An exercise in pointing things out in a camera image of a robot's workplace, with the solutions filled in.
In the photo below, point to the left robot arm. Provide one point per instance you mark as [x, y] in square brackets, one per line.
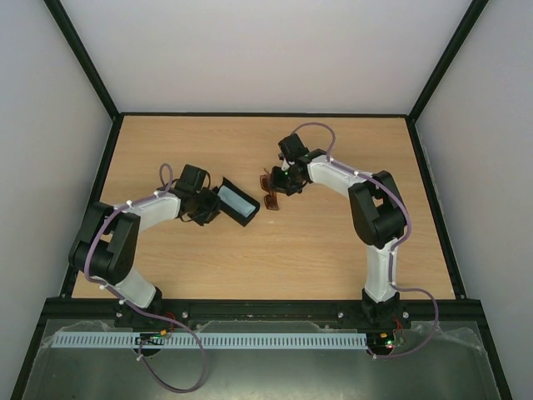
[105, 246]

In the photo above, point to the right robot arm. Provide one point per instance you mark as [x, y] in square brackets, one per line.
[378, 213]

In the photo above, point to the light blue cleaning cloth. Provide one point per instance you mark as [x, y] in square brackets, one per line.
[236, 201]

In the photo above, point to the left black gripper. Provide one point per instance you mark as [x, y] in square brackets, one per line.
[213, 212]

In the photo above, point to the light blue slotted cable duct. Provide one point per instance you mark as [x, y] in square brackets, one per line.
[216, 340]

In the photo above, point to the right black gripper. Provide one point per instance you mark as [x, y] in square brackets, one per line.
[279, 180]

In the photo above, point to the right control board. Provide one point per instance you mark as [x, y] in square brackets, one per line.
[386, 340]

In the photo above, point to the black glasses case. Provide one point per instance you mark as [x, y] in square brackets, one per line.
[232, 213]

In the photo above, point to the black aluminium frame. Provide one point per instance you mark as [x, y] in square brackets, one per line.
[461, 308]

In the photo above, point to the control board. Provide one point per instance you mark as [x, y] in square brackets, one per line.
[159, 338]
[386, 340]

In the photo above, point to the left control board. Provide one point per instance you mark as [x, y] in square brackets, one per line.
[159, 338]

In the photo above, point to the brown sunglasses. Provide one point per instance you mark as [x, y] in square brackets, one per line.
[270, 199]

